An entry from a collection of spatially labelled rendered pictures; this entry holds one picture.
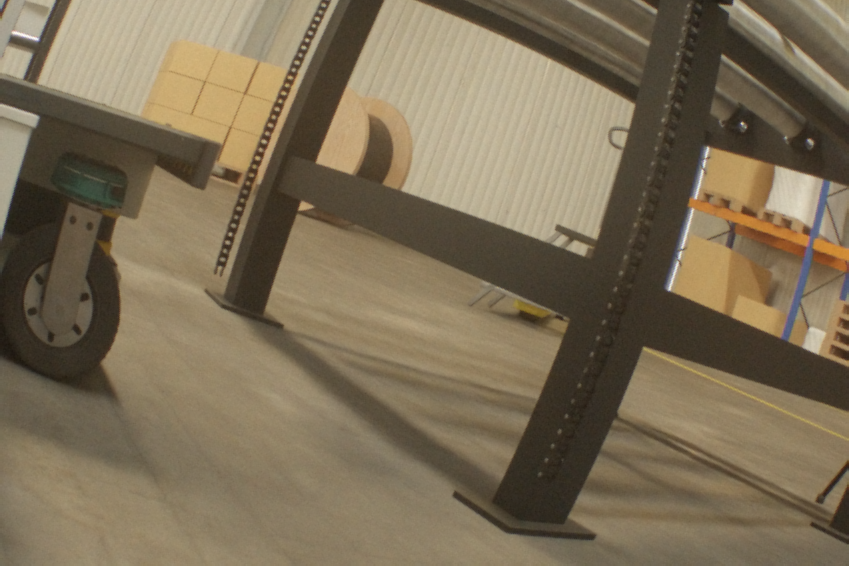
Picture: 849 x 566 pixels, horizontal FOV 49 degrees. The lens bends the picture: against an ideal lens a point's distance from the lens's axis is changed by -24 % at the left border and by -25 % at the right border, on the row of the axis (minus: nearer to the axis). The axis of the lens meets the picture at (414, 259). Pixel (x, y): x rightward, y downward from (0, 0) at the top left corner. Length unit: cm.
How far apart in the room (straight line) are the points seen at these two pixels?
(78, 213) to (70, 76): 1061
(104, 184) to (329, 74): 132
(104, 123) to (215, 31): 1100
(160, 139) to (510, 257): 64
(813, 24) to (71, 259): 112
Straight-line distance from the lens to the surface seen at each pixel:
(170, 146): 110
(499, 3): 256
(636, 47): 242
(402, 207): 188
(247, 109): 930
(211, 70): 922
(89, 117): 108
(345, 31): 243
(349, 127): 831
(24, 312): 120
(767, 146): 260
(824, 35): 162
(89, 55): 1178
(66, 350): 122
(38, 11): 399
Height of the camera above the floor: 32
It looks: 2 degrees down
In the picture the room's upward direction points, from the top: 20 degrees clockwise
